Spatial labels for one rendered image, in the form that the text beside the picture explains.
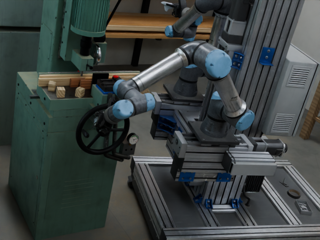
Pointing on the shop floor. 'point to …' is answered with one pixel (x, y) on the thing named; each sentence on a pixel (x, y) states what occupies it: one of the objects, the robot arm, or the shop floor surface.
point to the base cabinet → (57, 176)
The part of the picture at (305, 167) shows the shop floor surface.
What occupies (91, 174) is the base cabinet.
